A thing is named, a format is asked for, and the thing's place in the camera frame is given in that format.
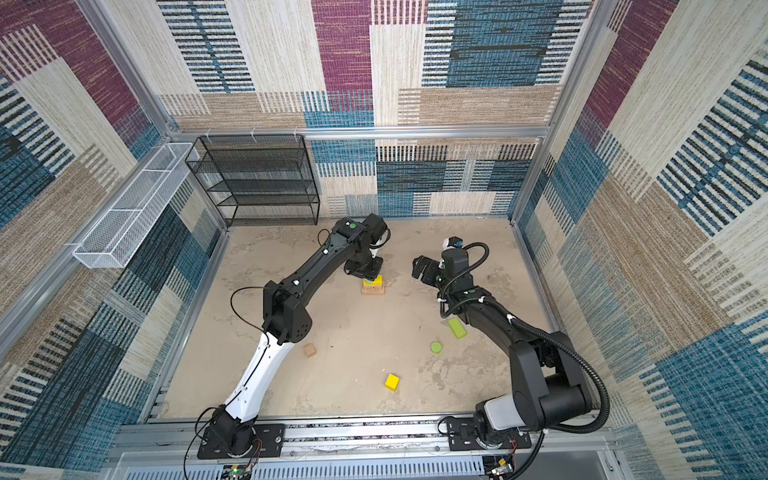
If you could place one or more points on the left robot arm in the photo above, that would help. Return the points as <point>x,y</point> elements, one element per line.
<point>351,245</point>

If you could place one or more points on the yellow rectangular block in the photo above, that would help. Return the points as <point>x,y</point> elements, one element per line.
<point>378,281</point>

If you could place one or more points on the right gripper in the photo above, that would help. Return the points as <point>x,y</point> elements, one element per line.
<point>432,266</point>

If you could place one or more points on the black wire shelf rack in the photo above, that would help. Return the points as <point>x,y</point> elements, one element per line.
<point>257,180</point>

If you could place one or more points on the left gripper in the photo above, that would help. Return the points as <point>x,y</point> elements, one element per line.
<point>372,274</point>

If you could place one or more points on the green rectangular block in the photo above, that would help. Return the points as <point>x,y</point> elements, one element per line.
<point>457,328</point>

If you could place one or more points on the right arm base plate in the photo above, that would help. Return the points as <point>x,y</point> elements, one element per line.
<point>463,435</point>

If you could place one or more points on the white wire mesh basket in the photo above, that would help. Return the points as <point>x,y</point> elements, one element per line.
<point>116,237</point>

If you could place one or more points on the yellow cube block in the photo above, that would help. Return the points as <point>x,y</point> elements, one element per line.
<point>392,382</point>

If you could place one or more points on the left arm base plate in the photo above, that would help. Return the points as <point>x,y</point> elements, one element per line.
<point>270,441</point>

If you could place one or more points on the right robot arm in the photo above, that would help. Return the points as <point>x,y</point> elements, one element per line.
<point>552,386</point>

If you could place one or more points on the natural wood block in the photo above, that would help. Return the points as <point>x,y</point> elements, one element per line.
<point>373,290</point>

